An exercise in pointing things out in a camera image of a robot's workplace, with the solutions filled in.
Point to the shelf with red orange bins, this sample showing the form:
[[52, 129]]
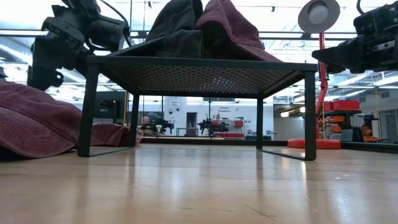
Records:
[[342, 121]]

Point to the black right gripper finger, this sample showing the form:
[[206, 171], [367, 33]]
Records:
[[345, 51], [348, 67]]

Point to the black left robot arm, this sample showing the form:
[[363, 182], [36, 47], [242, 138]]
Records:
[[105, 32]]

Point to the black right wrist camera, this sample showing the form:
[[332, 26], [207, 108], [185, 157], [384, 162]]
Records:
[[377, 18]]

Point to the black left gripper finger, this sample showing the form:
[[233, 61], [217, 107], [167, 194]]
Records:
[[43, 79]]

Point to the black wall monitor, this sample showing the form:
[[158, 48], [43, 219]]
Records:
[[109, 104]]

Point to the black background robot arms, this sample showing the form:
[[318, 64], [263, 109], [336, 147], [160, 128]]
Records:
[[214, 126], [158, 126]]

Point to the person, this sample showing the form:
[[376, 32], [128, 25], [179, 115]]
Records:
[[144, 121]]

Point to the black aluminium table frame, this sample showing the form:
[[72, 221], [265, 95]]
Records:
[[217, 141]]

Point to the black perforated metal stand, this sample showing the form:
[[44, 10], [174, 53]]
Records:
[[202, 77]]

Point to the red desk lamp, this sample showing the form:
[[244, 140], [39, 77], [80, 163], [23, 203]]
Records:
[[314, 143]]

